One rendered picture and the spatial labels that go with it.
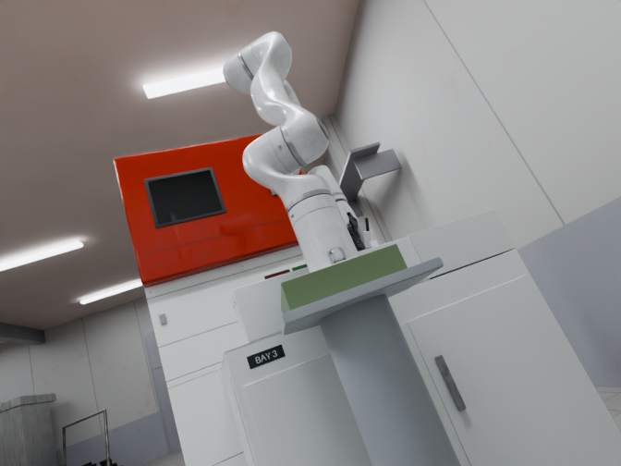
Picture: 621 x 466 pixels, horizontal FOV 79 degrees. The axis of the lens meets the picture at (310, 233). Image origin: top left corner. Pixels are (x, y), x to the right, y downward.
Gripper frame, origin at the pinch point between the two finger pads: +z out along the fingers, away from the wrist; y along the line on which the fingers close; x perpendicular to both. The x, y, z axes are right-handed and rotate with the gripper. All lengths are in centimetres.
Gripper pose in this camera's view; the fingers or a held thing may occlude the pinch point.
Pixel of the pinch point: (358, 246)
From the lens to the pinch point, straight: 114.9
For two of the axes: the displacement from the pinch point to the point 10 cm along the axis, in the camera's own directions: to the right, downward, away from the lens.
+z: 3.9, 7.9, -4.8
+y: 1.5, -5.7, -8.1
